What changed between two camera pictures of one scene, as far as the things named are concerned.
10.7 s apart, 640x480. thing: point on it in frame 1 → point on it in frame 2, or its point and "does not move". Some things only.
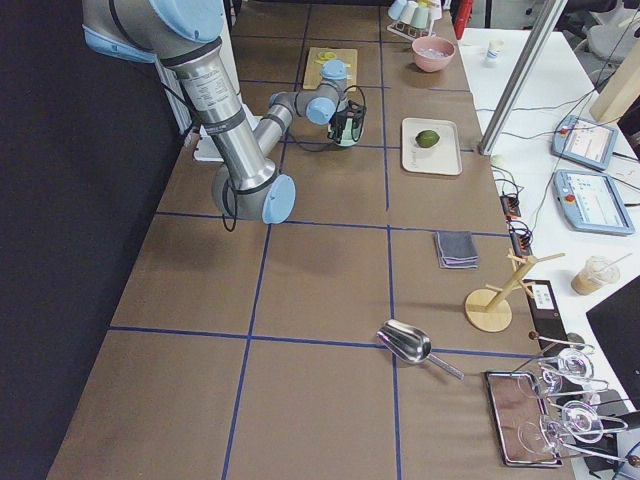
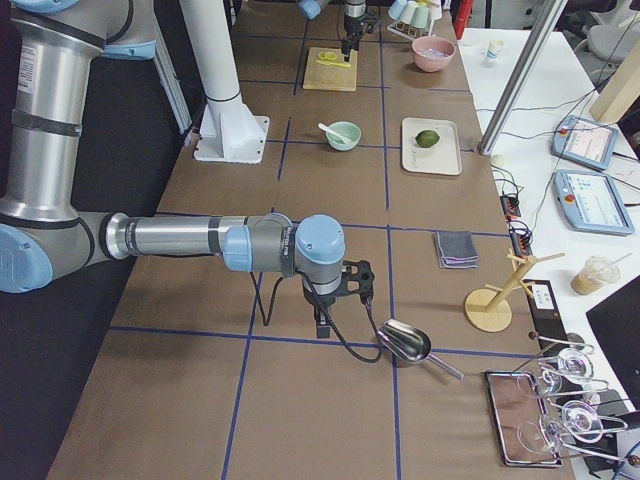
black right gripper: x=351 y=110 → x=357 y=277
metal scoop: x=412 y=345 does not move
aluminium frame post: x=521 y=78 does not move
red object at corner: x=462 y=13 does not move
